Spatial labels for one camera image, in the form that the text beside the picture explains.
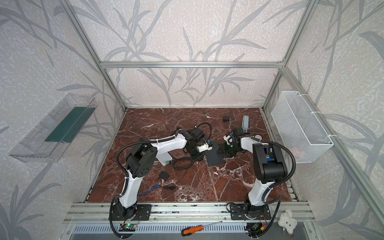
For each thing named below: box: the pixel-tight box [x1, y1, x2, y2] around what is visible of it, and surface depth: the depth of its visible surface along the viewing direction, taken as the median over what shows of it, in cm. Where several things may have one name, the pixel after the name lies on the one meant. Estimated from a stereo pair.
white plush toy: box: [278, 208, 298, 235], surface depth 70 cm
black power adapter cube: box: [158, 171, 170, 181], surface depth 86 cm
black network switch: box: [204, 140, 224, 167], surface depth 93 cm
